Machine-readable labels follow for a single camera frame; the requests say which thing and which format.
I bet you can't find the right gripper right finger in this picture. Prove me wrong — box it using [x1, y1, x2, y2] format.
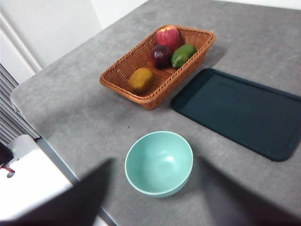
[199, 157, 301, 226]

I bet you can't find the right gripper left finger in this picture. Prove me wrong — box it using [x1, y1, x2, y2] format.
[4, 158, 116, 226]

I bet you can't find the brown kiwi fruit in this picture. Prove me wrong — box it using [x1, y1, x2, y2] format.
[128, 67, 155, 94]

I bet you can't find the green avocado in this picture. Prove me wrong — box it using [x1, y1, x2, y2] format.
[171, 43, 198, 69]

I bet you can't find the dark rectangular tray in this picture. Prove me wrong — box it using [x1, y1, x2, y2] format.
[170, 68, 301, 162]

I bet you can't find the grey slatted panel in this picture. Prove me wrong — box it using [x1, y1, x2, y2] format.
[0, 63, 41, 145]

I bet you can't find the teal ribbed bowl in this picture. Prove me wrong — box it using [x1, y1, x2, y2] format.
[124, 130, 194, 198]

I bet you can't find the dark purple plum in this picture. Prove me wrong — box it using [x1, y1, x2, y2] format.
[150, 44, 174, 70]

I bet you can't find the brown wicker basket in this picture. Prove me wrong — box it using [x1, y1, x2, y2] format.
[99, 24, 216, 111]

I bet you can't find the red apple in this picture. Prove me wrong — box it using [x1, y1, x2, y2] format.
[155, 25, 181, 51]

